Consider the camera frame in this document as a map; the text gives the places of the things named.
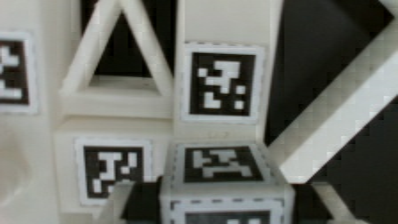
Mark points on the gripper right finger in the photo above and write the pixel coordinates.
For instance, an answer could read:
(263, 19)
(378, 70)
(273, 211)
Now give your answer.
(334, 205)

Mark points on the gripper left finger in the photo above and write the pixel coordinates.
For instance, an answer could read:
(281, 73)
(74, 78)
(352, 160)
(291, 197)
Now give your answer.
(110, 213)

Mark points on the white tagged cube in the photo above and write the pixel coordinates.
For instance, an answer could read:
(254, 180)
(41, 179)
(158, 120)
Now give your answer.
(222, 185)

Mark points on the white chair back frame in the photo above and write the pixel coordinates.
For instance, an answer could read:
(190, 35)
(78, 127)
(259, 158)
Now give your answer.
(89, 71)

